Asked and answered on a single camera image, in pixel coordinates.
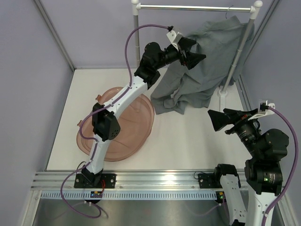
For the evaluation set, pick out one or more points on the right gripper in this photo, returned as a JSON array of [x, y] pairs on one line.
[[246, 119]]

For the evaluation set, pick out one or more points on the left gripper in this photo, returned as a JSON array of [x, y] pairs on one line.
[[191, 59]]

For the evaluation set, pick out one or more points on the grey shirt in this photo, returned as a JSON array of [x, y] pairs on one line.
[[180, 86]]

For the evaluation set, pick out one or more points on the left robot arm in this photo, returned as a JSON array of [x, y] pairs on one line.
[[105, 116]]

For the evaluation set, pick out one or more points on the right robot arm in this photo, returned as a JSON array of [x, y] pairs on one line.
[[263, 173]]

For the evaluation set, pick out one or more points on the pink plastic basin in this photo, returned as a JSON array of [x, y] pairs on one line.
[[136, 123]]

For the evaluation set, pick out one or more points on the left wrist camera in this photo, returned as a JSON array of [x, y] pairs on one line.
[[174, 36]]

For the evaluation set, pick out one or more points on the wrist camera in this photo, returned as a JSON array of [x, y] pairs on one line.
[[264, 109], [174, 36]]

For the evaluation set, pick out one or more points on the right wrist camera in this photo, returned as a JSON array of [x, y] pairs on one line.
[[264, 109]]

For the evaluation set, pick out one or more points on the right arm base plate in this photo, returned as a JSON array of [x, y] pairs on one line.
[[206, 180]]

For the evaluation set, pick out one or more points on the white slotted cable duct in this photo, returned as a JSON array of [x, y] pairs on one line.
[[141, 195]]

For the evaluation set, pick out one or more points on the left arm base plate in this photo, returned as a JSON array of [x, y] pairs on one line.
[[103, 180]]

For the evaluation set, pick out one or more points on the aluminium mounting rail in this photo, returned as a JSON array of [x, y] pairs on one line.
[[128, 181]]

